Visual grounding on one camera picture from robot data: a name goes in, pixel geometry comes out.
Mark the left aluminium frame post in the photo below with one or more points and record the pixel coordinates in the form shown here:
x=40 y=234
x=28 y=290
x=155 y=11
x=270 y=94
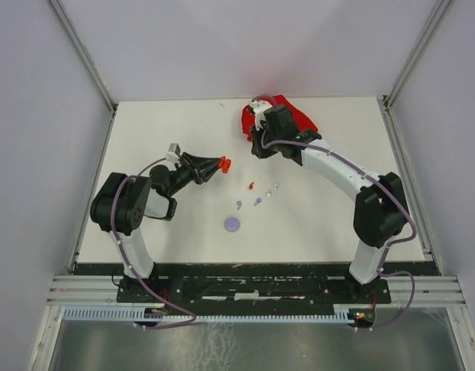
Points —
x=60 y=12

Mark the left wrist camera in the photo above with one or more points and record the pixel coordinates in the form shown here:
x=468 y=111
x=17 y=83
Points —
x=173 y=150

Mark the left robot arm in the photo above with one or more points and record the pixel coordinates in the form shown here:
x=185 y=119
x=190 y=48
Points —
x=125 y=201

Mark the right aluminium frame post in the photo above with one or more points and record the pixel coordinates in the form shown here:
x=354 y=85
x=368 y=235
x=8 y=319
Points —
x=435 y=19

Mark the red cloth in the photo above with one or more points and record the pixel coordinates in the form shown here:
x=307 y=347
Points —
x=302 y=120

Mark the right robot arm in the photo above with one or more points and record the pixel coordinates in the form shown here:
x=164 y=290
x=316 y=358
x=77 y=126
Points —
x=380 y=207

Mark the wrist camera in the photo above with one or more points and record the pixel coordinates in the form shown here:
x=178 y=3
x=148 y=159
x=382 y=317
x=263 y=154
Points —
x=173 y=150
x=258 y=107

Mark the orange earbud charging case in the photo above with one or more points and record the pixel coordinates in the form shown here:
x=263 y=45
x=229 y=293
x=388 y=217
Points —
x=225 y=164

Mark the aluminium frame post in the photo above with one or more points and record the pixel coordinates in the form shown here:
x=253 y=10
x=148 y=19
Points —
x=435 y=19
x=60 y=12

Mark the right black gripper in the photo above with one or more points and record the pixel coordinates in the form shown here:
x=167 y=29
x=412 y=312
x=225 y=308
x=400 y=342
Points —
x=256 y=148

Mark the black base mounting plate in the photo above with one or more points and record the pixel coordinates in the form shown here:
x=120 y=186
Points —
x=254 y=289

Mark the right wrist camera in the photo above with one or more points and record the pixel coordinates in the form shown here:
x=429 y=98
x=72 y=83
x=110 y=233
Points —
x=258 y=107

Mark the aluminium frame rail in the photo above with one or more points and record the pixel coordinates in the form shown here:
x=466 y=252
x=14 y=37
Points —
x=430 y=292

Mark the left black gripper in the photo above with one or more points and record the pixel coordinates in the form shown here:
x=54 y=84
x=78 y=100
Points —
x=208 y=167

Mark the purple earbud charging case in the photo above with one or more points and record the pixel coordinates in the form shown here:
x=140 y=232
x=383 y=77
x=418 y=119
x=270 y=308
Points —
x=232 y=224

